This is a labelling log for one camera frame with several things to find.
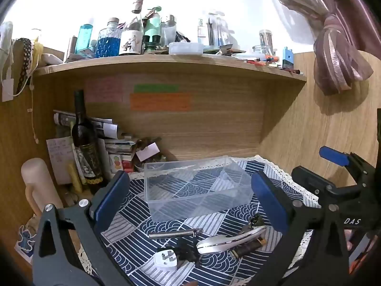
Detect tall glass jar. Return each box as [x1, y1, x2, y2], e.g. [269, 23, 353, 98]
[259, 29, 274, 54]

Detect green sticky note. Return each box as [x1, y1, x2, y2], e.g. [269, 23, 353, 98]
[134, 84, 180, 93]

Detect orange pens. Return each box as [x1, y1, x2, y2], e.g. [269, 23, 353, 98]
[246, 56, 280, 67]

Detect clear bottle white label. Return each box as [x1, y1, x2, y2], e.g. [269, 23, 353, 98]
[119, 0, 145, 56]

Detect blue box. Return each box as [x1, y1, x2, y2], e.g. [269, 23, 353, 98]
[282, 47, 294, 70]

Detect brown black cylinder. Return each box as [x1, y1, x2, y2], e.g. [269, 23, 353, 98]
[229, 234, 266, 258]

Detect black patterned strap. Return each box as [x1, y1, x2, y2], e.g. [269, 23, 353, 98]
[15, 38, 33, 95]

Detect clear plastic packaging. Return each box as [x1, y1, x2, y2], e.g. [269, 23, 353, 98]
[197, 12, 230, 49]

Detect mint green spray bottle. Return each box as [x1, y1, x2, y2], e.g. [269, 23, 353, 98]
[142, 5, 162, 52]

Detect faceted blue glass bottle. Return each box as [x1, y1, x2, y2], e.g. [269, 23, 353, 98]
[95, 17, 121, 58]

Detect pink sticky note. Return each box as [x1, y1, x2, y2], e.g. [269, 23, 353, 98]
[85, 77, 124, 103]

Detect clear plastic container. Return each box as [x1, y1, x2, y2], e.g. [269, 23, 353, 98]
[144, 155, 255, 223]

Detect clear lidded plastic box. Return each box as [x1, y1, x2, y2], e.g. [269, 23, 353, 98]
[169, 42, 205, 56]

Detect white plug adapter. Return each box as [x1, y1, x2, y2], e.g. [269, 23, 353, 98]
[153, 246, 183, 270]

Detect clear glass bottle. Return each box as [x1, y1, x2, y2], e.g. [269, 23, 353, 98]
[161, 15, 178, 46]

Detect white paper card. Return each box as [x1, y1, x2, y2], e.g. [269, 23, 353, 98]
[135, 143, 160, 162]

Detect blue patterned lace tablecloth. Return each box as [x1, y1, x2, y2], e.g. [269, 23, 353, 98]
[77, 155, 322, 286]

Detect white flat case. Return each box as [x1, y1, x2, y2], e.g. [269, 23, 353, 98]
[42, 53, 64, 65]

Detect small black fitting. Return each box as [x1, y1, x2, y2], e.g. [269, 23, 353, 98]
[248, 214, 264, 230]

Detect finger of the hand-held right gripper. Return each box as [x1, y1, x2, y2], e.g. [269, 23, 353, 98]
[291, 166, 337, 204]
[319, 146, 367, 183]

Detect tall blue liquid bottle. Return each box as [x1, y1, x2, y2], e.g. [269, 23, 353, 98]
[75, 24, 94, 55]

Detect black plastic clip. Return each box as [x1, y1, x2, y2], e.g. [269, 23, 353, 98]
[178, 235, 201, 267]

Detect yellow stick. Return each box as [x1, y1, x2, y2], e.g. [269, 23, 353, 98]
[68, 163, 83, 192]

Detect wooden shelf board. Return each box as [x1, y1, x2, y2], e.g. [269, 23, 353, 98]
[31, 52, 308, 82]

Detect silver metal rod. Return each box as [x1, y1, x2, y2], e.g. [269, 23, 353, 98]
[148, 228, 203, 239]

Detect orange sticky note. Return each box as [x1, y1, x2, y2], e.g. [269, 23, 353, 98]
[130, 93, 192, 112]

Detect dark wine bottle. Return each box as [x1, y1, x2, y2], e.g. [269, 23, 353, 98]
[71, 90, 105, 187]

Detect folded magazines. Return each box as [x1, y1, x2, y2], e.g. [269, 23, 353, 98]
[54, 110, 119, 139]

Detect stack of small boxes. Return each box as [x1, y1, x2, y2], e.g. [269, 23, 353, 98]
[105, 135, 141, 174]

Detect white handwritten notepad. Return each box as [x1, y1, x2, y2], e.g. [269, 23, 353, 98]
[46, 137, 78, 185]

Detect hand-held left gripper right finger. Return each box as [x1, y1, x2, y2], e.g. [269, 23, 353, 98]
[251, 171, 349, 286]

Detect mauve striped curtain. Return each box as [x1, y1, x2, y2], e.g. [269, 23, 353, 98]
[258, 0, 374, 96]

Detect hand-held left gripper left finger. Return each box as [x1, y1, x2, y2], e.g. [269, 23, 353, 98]
[32, 171, 133, 286]

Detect beige wooden roller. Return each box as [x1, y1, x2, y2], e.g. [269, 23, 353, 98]
[21, 158, 65, 216]

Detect blue cartoon sticker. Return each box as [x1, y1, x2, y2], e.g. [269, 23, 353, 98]
[16, 225, 37, 251]

